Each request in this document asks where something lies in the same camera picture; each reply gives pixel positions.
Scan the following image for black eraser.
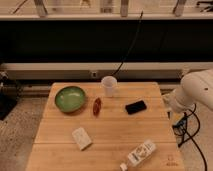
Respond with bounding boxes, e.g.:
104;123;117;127
125;100;147;115

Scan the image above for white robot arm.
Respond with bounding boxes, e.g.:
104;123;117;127
163;69;213;113

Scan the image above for white sponge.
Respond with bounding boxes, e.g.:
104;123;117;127
72;127;92;150

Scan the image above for white plastic cup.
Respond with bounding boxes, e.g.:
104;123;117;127
101;76;117;97

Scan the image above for red brown toy object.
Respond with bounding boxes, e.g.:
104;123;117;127
93;98;102;116

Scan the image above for green ceramic bowl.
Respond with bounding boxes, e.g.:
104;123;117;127
55;86;86;113

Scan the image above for white plastic bottle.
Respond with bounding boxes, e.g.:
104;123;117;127
119;140;157;171

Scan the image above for black hanging cable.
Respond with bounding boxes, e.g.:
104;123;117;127
110;9;145;77

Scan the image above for black cables beside table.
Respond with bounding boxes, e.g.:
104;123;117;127
172;103;209;171

